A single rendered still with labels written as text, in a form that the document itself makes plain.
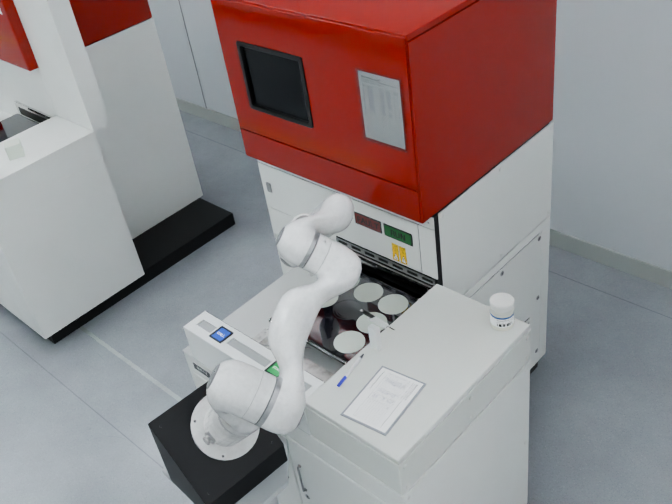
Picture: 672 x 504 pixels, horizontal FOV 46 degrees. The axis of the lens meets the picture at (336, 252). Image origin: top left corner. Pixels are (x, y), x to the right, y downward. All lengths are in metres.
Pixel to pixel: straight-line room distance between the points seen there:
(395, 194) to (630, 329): 1.77
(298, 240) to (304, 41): 0.69
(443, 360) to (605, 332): 1.63
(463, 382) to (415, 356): 0.17
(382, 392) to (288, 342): 0.46
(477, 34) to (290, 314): 0.99
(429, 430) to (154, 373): 2.05
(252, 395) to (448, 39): 1.09
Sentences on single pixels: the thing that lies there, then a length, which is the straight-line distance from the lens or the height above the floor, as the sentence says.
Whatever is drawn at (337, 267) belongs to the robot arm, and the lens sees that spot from 1.94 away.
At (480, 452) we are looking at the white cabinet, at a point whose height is 0.65.
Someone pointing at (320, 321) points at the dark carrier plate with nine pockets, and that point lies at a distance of 2.57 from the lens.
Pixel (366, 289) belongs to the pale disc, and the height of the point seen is 0.90.
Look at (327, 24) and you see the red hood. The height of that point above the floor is 1.80.
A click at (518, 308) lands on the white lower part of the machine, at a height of 0.51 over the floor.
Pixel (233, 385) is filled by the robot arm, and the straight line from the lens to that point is 1.80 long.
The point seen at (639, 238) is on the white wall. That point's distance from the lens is 4.02.
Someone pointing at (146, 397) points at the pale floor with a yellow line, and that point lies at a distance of 3.82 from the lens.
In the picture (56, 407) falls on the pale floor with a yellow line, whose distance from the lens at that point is 3.98.
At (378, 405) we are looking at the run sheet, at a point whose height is 0.97.
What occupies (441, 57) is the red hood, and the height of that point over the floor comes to 1.70.
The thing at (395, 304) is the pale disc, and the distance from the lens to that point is 2.59.
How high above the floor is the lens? 2.60
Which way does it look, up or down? 37 degrees down
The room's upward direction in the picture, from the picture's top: 10 degrees counter-clockwise
